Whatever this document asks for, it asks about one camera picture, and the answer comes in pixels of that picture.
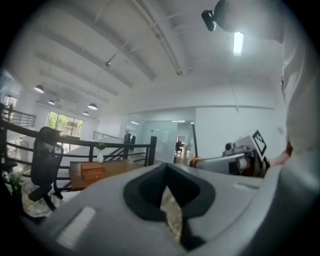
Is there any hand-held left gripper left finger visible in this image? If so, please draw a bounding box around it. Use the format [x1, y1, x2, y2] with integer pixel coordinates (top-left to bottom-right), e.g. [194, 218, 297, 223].
[41, 162, 185, 256]

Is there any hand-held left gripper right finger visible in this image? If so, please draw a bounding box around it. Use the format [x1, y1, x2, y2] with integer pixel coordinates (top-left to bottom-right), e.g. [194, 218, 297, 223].
[166, 162, 264, 256]

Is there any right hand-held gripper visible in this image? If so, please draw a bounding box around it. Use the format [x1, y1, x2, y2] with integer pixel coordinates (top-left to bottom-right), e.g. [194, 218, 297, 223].
[196, 129, 271, 178]

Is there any orange-brown box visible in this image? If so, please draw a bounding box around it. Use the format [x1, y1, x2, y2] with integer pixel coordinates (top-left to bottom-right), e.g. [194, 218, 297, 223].
[80, 161, 106, 181]

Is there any person's right forearm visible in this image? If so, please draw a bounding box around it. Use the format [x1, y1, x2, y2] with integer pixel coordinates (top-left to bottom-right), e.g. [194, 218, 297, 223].
[270, 142, 294, 167]

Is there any person's right hand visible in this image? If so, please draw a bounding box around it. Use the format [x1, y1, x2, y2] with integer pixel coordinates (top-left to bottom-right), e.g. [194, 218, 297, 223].
[236, 159, 262, 177]

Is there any white vase with green plant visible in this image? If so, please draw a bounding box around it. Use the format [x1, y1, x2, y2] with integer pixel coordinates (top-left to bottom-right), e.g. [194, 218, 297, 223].
[95, 142, 108, 163]

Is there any dark curved metal railing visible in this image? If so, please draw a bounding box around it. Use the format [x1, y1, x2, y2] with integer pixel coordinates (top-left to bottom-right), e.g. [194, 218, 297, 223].
[0, 102, 158, 191]

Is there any black stairwell railing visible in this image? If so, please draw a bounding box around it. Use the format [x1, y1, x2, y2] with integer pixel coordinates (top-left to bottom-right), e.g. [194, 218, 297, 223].
[92, 130, 126, 141]

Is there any white flower bouquet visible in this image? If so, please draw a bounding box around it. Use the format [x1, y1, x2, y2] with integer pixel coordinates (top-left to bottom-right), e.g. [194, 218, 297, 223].
[8, 172, 25, 198]

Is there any large glass window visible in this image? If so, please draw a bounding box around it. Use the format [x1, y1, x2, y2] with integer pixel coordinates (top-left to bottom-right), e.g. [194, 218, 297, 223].
[47, 111, 84, 141]

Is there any black balcony railing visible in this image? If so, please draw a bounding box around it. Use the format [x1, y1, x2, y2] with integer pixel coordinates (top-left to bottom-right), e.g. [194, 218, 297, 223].
[1, 108, 37, 129]

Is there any rectangular ceiling light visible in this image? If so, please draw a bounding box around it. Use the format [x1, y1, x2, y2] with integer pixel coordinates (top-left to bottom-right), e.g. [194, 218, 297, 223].
[232, 31, 245, 57]

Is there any person's white shirt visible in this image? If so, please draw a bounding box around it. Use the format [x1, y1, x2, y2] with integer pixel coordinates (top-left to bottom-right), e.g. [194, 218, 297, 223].
[279, 0, 320, 165]

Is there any person's head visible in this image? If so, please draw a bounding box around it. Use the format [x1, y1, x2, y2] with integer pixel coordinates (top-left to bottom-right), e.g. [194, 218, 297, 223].
[214, 0, 286, 44]

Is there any black head-worn camera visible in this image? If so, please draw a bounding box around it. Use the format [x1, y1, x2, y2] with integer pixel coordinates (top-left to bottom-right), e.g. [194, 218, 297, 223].
[201, 9, 218, 32]

